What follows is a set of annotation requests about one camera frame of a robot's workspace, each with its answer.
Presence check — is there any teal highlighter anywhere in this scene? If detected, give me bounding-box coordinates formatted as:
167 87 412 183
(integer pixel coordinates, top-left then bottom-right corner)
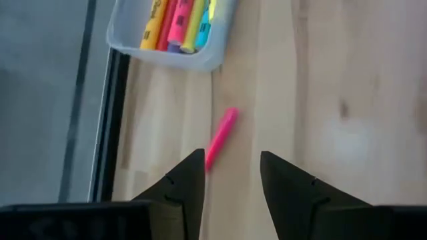
195 0 213 51

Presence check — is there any pink highlighter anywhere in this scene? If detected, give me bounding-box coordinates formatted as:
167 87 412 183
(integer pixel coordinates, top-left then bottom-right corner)
156 0 179 51
167 0 195 46
205 107 240 173

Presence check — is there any clear plastic container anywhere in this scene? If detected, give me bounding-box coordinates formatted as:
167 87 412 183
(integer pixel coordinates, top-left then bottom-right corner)
106 0 240 73

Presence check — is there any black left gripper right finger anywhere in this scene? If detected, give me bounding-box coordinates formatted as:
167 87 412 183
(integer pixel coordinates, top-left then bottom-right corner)
260 150 381 240

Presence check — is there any yellow highlighter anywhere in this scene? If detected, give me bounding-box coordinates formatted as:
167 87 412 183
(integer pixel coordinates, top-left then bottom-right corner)
181 0 206 54
208 0 218 24

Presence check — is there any black metal table frame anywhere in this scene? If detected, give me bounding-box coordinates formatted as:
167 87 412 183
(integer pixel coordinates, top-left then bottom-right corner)
88 48 131 203

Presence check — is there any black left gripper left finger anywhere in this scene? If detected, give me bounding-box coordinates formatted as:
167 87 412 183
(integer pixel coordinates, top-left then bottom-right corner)
130 148 206 240

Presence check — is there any orange highlighter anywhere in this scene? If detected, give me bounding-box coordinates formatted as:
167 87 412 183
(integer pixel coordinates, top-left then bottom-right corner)
139 0 171 51

